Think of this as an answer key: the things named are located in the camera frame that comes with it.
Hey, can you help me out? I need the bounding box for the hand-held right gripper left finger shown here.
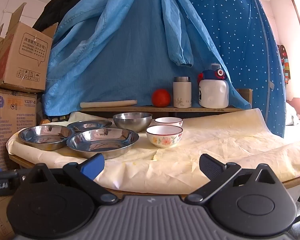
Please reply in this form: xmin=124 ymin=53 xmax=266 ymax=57
xmin=27 ymin=153 xmax=119 ymax=204

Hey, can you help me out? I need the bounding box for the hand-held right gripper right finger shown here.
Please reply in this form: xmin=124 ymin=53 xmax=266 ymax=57
xmin=184 ymin=154 xmax=275 ymax=204

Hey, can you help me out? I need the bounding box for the large steel plate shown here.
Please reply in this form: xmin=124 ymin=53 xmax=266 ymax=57
xmin=66 ymin=128 xmax=140 ymax=160

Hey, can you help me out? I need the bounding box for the small steel plate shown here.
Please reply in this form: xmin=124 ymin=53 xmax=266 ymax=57
xmin=67 ymin=119 xmax=113 ymax=132
xmin=18 ymin=125 xmax=74 ymax=151

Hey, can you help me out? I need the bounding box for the white floral ceramic bowl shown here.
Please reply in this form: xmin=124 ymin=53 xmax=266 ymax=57
xmin=154 ymin=117 xmax=183 ymax=128
xmin=146 ymin=125 xmax=184 ymax=148

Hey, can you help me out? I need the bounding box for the steel bowl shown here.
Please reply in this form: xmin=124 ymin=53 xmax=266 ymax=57
xmin=113 ymin=112 xmax=153 ymax=133

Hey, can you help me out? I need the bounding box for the cream table cloth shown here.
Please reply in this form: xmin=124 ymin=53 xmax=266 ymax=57
xmin=6 ymin=108 xmax=300 ymax=195

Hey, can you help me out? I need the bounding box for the printed cardboard box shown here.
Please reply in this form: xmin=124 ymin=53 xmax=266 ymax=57
xmin=0 ymin=87 xmax=38 ymax=240

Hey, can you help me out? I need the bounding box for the black plastic crate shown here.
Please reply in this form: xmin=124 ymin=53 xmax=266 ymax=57
xmin=42 ymin=115 xmax=70 ymax=123

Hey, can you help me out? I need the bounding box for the wooden rolling pin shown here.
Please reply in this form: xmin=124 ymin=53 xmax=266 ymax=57
xmin=80 ymin=100 xmax=138 ymax=108

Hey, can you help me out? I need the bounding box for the white bottle with blue lid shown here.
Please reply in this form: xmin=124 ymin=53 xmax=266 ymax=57
xmin=197 ymin=63 xmax=230 ymax=109

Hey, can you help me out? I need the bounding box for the white thermos cup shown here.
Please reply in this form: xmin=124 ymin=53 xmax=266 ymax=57
xmin=173 ymin=77 xmax=192 ymax=108

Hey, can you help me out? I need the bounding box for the red tomato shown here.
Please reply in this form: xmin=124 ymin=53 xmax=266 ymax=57
xmin=151 ymin=89 xmax=171 ymax=107

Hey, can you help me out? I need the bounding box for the light blue work coat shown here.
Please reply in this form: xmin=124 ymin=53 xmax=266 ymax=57
xmin=41 ymin=0 xmax=252 ymax=117

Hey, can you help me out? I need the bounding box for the striped colourful cloth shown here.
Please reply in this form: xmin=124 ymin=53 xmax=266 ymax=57
xmin=277 ymin=44 xmax=290 ymax=85

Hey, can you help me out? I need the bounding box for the open brown cardboard box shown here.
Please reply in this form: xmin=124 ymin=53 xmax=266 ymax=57
xmin=0 ymin=2 xmax=59 ymax=93

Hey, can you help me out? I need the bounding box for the blue dotted fabric tent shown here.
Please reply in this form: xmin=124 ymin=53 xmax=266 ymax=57
xmin=165 ymin=0 xmax=287 ymax=138

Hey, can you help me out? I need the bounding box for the black garment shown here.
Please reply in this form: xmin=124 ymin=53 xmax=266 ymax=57
xmin=32 ymin=0 xmax=98 ymax=33

